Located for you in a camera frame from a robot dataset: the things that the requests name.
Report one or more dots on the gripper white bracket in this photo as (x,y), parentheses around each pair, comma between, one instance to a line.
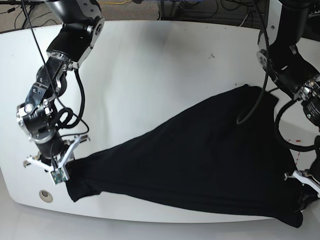
(310,180)
(58,158)

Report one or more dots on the black t-shirt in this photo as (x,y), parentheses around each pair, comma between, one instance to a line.
(198,160)

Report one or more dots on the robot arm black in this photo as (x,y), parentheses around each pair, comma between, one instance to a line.
(38,116)
(282,25)

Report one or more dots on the left table grommet hole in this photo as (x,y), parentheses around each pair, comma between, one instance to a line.
(45,196)

